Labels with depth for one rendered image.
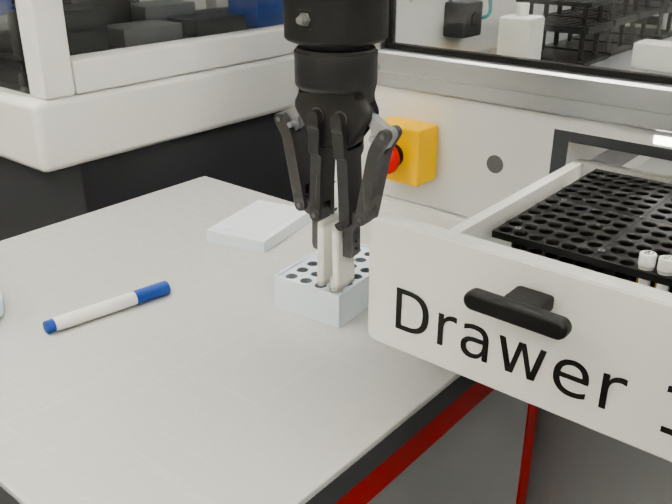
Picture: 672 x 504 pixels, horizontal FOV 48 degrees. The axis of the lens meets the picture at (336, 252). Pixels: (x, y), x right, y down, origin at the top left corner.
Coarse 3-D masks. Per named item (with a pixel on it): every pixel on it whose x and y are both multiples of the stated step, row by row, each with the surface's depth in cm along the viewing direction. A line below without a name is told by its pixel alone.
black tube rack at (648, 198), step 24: (576, 192) 73; (600, 192) 73; (624, 192) 73; (648, 192) 73; (528, 216) 67; (552, 216) 68; (576, 216) 67; (600, 216) 67; (624, 216) 67; (648, 216) 67; (576, 240) 63; (600, 240) 62; (624, 240) 62; (648, 240) 63; (576, 264) 65
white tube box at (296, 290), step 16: (368, 256) 84; (288, 272) 81; (304, 272) 81; (368, 272) 81; (288, 288) 79; (304, 288) 77; (320, 288) 77; (352, 288) 77; (368, 288) 80; (288, 304) 80; (304, 304) 78; (320, 304) 77; (336, 304) 76; (352, 304) 78; (320, 320) 78; (336, 320) 76
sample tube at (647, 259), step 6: (642, 252) 57; (648, 252) 57; (654, 252) 57; (642, 258) 57; (648, 258) 56; (654, 258) 56; (642, 264) 57; (648, 264) 57; (654, 264) 57; (648, 270) 57; (636, 282) 58; (642, 282) 57; (648, 282) 57
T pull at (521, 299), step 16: (528, 288) 52; (480, 304) 51; (496, 304) 50; (512, 304) 49; (528, 304) 49; (544, 304) 50; (512, 320) 49; (528, 320) 49; (544, 320) 48; (560, 320) 47; (560, 336) 47
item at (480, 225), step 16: (576, 160) 84; (560, 176) 79; (576, 176) 83; (640, 176) 80; (656, 176) 79; (528, 192) 75; (544, 192) 77; (496, 208) 70; (512, 208) 72; (528, 208) 75; (464, 224) 67; (480, 224) 68; (496, 224) 70; (496, 240) 71
